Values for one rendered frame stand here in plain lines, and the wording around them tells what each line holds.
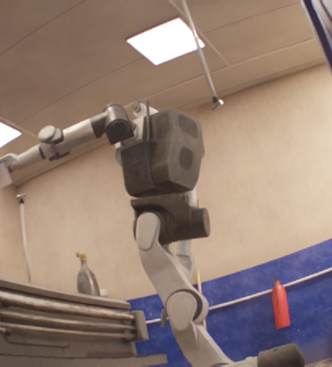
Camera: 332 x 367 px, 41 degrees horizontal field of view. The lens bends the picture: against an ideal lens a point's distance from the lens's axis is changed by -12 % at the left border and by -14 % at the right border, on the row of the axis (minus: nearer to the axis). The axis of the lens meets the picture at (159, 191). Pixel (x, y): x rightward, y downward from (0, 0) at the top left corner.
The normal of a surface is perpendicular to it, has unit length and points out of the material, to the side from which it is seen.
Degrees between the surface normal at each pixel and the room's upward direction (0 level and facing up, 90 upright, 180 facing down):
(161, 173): 113
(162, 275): 90
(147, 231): 90
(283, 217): 90
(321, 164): 90
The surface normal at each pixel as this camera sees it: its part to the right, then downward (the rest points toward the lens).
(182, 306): -0.30, -0.31
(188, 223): -0.26, 0.08
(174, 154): 0.76, 0.01
